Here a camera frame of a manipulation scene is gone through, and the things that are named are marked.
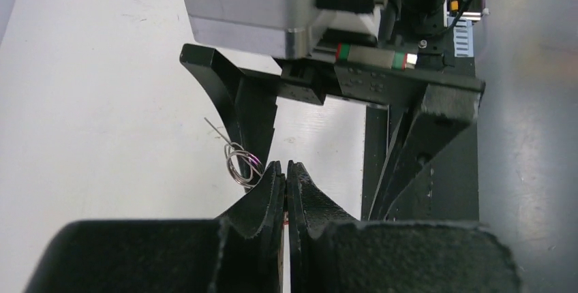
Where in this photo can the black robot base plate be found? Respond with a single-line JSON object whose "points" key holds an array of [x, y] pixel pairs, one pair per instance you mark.
{"points": [[428, 108]]}

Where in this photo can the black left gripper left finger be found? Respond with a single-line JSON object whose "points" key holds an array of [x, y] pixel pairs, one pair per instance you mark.
{"points": [[238, 251]]}

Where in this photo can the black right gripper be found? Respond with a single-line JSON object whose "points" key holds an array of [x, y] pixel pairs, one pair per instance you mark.
{"points": [[412, 61]]}

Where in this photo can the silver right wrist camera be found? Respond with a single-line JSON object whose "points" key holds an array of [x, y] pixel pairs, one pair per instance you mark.
{"points": [[285, 29]]}

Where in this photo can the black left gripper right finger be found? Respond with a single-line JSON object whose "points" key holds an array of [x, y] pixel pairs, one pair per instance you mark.
{"points": [[331, 251]]}

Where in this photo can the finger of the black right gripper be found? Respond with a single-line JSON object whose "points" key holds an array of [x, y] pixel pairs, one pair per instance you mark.
{"points": [[246, 101]]}

